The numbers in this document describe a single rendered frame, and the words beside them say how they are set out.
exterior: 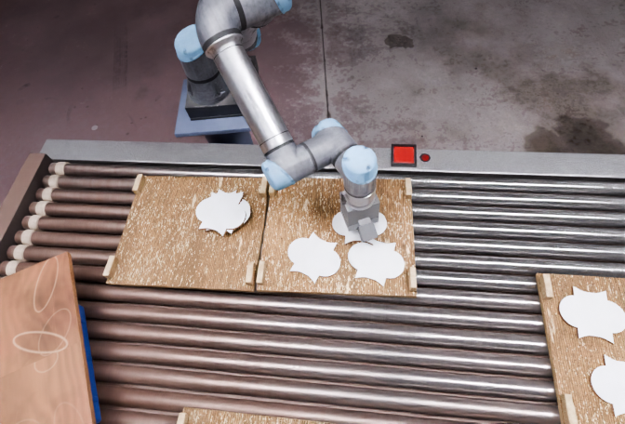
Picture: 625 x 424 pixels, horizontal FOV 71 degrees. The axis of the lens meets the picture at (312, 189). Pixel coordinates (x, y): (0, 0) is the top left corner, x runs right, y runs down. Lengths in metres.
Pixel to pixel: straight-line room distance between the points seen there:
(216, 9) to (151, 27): 2.64
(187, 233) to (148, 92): 1.96
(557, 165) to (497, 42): 1.88
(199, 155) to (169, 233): 0.29
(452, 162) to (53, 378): 1.16
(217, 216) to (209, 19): 0.53
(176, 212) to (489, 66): 2.27
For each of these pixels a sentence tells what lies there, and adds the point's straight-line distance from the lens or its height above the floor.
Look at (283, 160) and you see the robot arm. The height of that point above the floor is 1.24.
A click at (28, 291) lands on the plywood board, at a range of 1.30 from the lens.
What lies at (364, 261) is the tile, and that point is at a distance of 1.16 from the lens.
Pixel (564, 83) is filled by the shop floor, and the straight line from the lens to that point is 3.09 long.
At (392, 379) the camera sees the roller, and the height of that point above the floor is 0.92.
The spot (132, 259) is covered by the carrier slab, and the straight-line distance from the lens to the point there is 1.32.
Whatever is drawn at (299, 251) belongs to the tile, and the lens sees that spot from 1.18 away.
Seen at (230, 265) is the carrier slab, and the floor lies 0.94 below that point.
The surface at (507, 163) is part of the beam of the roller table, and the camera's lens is 1.42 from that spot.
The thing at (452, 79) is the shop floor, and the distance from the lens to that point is 2.93.
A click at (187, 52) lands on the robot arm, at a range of 1.44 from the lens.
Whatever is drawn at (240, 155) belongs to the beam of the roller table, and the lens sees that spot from 1.42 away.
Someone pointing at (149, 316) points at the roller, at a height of 0.92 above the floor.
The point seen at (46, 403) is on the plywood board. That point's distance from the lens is 1.18.
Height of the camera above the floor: 2.02
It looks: 58 degrees down
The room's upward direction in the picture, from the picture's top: 9 degrees counter-clockwise
